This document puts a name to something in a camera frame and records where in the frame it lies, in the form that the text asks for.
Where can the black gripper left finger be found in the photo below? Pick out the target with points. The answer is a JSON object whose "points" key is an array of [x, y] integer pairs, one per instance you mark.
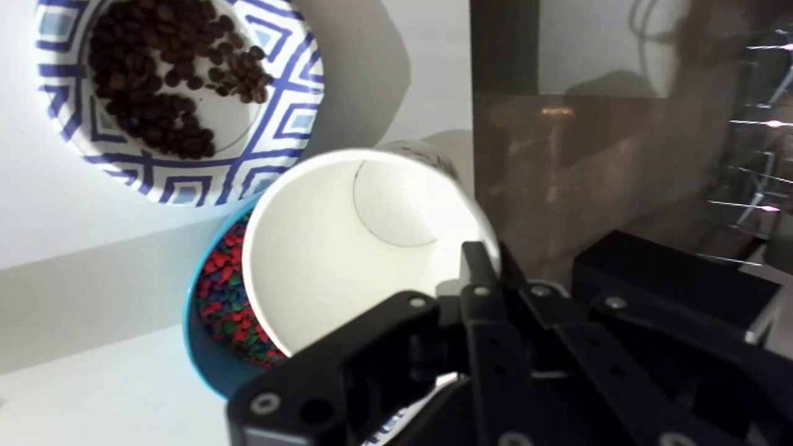
{"points": [[349, 372]]}

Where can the coloured beads pile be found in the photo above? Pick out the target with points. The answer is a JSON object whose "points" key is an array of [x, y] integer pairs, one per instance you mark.
{"points": [[224, 298]]}

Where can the blue plastic bowl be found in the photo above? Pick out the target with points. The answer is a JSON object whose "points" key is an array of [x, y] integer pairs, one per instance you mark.
{"points": [[200, 363]]}

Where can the coffee beans pile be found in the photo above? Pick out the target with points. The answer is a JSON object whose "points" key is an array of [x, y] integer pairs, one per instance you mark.
{"points": [[149, 83]]}

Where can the printed paper coffee cup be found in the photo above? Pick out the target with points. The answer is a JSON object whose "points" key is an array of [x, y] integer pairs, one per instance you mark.
{"points": [[349, 255]]}

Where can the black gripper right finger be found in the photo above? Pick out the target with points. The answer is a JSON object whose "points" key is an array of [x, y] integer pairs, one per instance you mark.
{"points": [[660, 312]]}

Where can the blue patterned paper bowl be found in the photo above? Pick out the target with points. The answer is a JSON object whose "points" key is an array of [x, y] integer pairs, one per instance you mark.
{"points": [[275, 140]]}

